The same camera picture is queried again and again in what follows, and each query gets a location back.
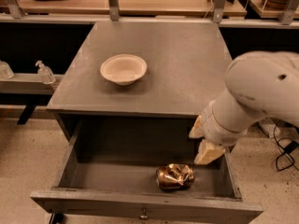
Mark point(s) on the grey wooden cabinet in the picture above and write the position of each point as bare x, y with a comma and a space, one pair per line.
186, 65

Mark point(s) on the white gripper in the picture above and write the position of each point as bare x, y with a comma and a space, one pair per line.
216, 130

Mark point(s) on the wooden desk behind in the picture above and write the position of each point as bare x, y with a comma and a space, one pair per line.
127, 7

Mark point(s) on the clear pump bottle left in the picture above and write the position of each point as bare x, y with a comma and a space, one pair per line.
46, 74

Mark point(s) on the clear bottle far left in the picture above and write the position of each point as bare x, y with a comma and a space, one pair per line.
5, 70

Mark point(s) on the grey metal bracket middle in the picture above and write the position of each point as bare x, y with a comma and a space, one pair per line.
114, 10

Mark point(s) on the grey metal bracket far right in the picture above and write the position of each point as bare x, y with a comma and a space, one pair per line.
287, 16

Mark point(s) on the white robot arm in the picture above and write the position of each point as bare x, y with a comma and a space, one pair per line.
258, 85

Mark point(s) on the white paper bowl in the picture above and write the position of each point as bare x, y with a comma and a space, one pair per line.
123, 69

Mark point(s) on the grey top drawer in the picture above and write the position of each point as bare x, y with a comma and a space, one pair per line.
110, 170

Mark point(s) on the brass drawer knob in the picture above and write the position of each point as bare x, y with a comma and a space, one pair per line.
144, 215

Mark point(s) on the crushed orange can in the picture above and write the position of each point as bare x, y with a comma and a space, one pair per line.
175, 176

